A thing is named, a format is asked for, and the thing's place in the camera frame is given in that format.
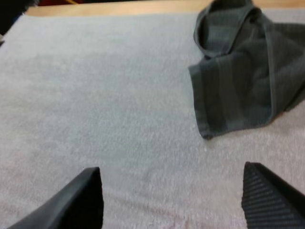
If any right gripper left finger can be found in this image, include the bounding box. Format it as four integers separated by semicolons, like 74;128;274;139
7;167;104;229

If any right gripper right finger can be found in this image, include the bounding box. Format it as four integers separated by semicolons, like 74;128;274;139
241;161;305;229

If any pile of grey-green towels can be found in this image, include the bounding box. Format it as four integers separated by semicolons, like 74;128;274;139
188;0;305;140

